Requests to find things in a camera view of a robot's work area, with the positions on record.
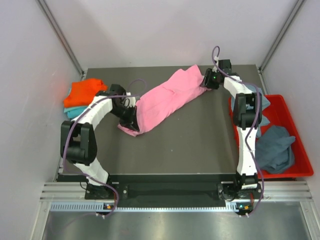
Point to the front aluminium frame rail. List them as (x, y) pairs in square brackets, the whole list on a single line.
[(274, 191)]

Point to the aluminium frame post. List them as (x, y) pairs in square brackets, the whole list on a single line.
[(297, 6), (60, 35)]

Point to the folded orange t shirt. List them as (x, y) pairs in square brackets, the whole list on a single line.
[(83, 92)]

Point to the grey-blue t shirt upper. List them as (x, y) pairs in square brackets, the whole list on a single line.
[(265, 103)]

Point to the pink t shirt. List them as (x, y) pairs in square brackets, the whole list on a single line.
[(163, 100)]

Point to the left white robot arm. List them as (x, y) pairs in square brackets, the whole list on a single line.
[(78, 144)]

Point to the left aluminium frame post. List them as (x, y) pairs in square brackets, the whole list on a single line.
[(60, 35)]

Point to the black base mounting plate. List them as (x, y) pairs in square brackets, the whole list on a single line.
[(177, 190)]

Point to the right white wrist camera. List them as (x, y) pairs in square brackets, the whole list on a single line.
[(215, 64)]

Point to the grey-blue t shirt lower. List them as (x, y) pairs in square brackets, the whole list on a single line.
[(273, 150)]

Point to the right aluminium frame post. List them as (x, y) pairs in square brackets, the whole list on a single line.
[(297, 6)]

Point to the folded teal t shirt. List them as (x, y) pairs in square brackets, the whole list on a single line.
[(73, 112)]

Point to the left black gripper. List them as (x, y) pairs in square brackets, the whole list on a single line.
[(131, 121)]

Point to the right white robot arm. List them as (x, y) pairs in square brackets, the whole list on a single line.
[(247, 115)]

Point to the red plastic bin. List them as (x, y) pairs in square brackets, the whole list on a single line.
[(279, 115)]

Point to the grey slotted cable duct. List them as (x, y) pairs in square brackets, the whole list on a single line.
[(102, 207)]

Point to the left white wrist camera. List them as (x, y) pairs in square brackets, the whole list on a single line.
[(129, 100)]

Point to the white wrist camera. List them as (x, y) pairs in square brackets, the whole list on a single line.
[(129, 100), (215, 64)]

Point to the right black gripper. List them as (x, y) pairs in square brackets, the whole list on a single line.
[(206, 82)]

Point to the grey-blue t shirt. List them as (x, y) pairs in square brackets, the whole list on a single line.
[(265, 103), (273, 150)]

